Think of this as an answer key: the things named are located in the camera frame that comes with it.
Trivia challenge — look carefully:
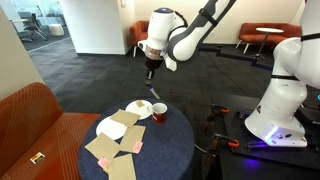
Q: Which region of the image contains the red mug white inside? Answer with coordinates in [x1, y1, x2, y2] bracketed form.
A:
[146, 102, 169, 125]

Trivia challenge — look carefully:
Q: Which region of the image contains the black boom stand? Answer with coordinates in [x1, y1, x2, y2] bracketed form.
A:
[199, 44, 274, 72]

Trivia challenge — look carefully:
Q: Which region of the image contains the orange patterned sofa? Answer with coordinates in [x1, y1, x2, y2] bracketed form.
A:
[0, 82, 101, 180]

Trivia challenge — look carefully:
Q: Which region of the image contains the white round plate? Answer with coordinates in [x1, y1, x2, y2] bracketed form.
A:
[95, 116, 128, 141]
[125, 99, 154, 121]

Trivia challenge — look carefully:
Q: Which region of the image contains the round white side table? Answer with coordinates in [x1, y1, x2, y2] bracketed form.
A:
[250, 27, 285, 59]

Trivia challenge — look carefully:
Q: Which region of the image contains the pink sweetener packet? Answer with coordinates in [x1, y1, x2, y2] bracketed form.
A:
[97, 156, 110, 170]
[132, 141, 144, 155]

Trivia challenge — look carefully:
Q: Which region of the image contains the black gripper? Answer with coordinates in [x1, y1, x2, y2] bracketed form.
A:
[144, 55, 164, 87]

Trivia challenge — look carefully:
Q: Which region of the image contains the black office chair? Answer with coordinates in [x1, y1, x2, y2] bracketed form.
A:
[18, 11, 49, 43]

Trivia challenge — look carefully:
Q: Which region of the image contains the yellow paper packet right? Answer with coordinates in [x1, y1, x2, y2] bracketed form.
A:
[119, 124, 147, 154]

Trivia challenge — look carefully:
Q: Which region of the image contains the round dark blue table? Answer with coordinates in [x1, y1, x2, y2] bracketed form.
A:
[77, 97, 196, 180]

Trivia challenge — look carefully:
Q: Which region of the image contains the orange lounge sofa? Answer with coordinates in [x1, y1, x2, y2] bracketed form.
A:
[129, 20, 150, 58]
[235, 22, 303, 55]

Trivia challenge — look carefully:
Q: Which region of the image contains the orange-handled black clamp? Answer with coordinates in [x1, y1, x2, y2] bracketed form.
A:
[203, 133, 240, 168]
[203, 104, 231, 133]

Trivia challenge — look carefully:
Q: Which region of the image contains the white ottoman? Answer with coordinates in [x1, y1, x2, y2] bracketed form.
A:
[48, 23, 65, 37]

